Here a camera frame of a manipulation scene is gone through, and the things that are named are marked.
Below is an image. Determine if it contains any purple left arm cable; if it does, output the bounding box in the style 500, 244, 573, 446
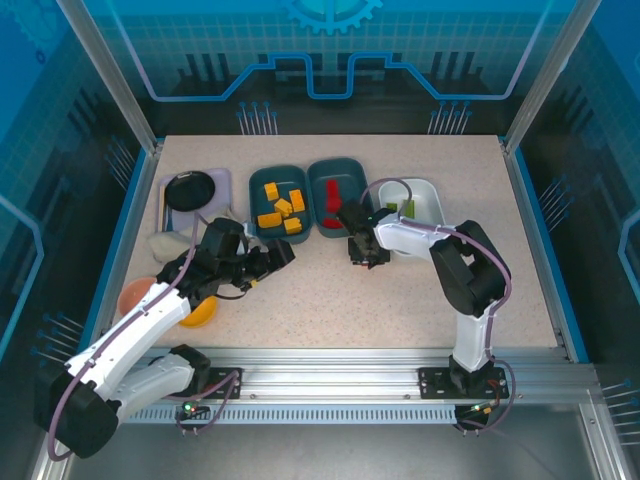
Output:
47, 212, 211, 461

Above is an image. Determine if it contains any white cloth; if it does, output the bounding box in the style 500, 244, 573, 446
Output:
147, 207, 241, 262

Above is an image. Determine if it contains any slotted cable duct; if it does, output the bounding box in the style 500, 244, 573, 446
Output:
119, 403, 460, 425

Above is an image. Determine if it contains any black bowl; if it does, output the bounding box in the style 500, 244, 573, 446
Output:
165, 170, 217, 213

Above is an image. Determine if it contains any yellow plastic bowl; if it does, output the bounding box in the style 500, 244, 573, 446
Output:
178, 294, 220, 329

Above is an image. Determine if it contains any teal plastic bin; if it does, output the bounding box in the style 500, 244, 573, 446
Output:
248, 164, 316, 246
305, 157, 374, 240

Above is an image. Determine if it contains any lavender plastic tray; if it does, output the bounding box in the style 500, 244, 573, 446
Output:
158, 167, 234, 234

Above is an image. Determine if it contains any peach translucent bowl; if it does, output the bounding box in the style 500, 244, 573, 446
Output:
118, 277, 167, 317

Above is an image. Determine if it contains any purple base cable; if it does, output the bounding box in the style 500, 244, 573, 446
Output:
452, 357, 517, 434
164, 367, 244, 436

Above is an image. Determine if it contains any white plastic bin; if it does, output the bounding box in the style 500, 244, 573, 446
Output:
377, 177, 446, 261

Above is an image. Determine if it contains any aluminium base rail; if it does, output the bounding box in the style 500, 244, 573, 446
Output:
67, 346, 601, 404

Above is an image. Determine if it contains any aluminium frame post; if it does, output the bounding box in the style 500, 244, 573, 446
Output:
502, 0, 601, 154
54, 0, 165, 154

